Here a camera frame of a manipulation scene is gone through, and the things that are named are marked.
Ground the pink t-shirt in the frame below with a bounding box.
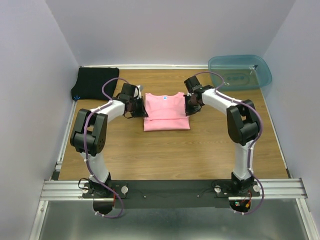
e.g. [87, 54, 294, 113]
[143, 92, 190, 132]

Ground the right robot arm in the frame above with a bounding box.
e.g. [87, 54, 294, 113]
[184, 75, 263, 197]

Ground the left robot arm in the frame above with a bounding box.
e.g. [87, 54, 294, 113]
[70, 83, 148, 194]

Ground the folded black t-shirt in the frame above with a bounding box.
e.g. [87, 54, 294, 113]
[71, 67, 120, 101]

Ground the blue translucent plastic bin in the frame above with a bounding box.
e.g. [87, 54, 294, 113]
[208, 54, 273, 92]

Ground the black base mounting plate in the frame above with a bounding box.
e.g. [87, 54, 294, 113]
[78, 179, 260, 210]

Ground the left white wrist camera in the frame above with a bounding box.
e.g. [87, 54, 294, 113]
[137, 85, 144, 91]

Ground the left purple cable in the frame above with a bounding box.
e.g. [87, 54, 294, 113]
[83, 77, 137, 220]

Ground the purple cable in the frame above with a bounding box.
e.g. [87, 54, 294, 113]
[194, 71, 265, 216]
[83, 77, 137, 220]

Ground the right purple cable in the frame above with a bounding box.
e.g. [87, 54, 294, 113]
[194, 71, 265, 216]

